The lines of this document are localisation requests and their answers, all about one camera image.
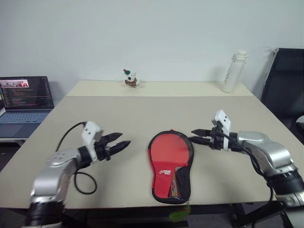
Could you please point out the white water bottle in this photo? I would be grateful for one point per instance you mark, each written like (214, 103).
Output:
(231, 73)

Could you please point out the white plush mouse toy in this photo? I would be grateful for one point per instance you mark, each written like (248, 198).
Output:
(130, 79)

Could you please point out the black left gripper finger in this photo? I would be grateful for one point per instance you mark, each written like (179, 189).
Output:
(114, 137)
(121, 145)

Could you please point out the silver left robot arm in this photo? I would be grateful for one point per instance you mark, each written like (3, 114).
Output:
(59, 161)

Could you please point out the black office chair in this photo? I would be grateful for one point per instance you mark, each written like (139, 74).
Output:
(282, 95)

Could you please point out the red black paddle case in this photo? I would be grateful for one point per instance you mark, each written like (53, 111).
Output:
(164, 172)

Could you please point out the black table frame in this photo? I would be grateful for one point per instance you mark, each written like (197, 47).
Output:
(240, 213)

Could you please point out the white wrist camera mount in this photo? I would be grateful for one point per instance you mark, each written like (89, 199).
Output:
(89, 133)
(223, 118)

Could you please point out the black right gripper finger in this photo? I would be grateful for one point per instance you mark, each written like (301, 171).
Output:
(199, 140)
(200, 132)

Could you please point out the red table tennis paddle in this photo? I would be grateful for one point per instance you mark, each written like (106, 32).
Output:
(166, 149)

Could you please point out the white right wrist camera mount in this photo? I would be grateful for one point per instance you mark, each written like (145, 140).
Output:
(223, 118)

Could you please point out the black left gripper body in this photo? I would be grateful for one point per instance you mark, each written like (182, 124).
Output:
(102, 148)

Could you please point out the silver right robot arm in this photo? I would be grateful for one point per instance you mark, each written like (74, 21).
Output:
(273, 152)

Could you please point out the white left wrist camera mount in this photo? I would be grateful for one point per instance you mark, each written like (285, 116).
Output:
(89, 133)

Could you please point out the green zipper pull charm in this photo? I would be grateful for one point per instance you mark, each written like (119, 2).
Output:
(178, 213)

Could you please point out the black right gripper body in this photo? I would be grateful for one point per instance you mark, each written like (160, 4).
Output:
(215, 140)

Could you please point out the open grey laptop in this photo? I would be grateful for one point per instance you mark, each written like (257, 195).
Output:
(26, 95)

